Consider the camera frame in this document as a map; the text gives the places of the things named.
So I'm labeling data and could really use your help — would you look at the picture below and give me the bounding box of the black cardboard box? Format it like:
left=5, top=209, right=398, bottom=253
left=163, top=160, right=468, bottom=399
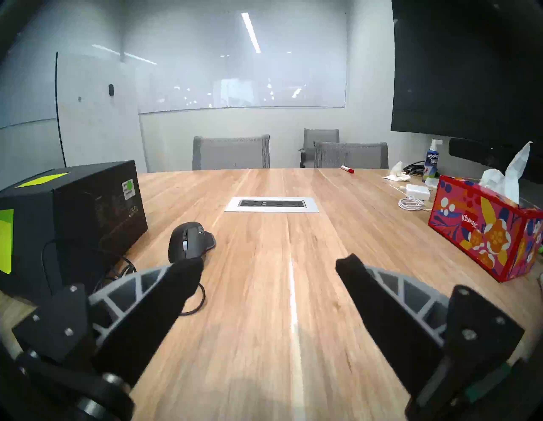
left=0, top=160, right=148, bottom=304

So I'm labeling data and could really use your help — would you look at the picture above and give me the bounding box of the whiteboard cleaner spray bottle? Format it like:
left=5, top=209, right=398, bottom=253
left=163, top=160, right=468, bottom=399
left=422, top=139, right=442, bottom=183

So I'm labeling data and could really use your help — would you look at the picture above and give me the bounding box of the large black wall screen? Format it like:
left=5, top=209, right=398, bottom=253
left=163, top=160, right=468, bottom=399
left=390, top=0, right=543, bottom=147

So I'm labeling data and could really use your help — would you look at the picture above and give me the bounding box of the lime green sticky note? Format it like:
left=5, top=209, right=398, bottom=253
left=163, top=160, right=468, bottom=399
left=0, top=209, right=14, bottom=274

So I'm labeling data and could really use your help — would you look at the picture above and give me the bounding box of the grey office chair with armrests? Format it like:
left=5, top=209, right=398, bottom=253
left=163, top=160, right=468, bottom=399
left=299, top=129, right=340, bottom=168

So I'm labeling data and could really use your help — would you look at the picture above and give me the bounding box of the silver table power outlet panel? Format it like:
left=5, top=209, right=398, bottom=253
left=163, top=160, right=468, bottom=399
left=224, top=196, right=319, bottom=213

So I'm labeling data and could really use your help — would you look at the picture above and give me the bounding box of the black video conference bar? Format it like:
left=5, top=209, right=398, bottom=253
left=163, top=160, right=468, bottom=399
left=448, top=137, right=543, bottom=184

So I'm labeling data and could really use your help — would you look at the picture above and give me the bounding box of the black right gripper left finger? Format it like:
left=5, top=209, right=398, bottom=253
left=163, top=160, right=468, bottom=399
left=13, top=257, right=204, bottom=395

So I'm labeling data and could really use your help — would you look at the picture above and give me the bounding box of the black wired computer mouse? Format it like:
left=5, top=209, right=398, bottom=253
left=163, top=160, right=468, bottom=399
left=40, top=222, right=217, bottom=317

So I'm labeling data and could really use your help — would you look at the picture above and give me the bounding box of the white power adapter with cable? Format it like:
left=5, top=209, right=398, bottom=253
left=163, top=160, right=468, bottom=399
left=398, top=183, right=431, bottom=211

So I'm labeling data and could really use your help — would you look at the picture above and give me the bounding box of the white freestanding whiteboard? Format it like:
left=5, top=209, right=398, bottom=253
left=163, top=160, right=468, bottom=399
left=55, top=52, right=147, bottom=172

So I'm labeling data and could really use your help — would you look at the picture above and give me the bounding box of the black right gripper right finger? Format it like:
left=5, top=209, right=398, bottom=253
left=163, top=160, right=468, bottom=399
left=335, top=253, right=524, bottom=421

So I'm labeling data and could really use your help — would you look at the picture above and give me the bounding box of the wall-mounted glass whiteboard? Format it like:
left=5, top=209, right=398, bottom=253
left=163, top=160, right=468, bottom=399
left=123, top=8, right=348, bottom=114

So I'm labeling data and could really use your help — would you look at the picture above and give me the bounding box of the grey ribbed mesh chair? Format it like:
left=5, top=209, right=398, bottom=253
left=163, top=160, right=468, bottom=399
left=192, top=135, right=271, bottom=170

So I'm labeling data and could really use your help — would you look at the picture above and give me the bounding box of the colourful floral tissue box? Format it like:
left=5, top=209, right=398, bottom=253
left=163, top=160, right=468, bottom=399
left=428, top=141, right=543, bottom=283

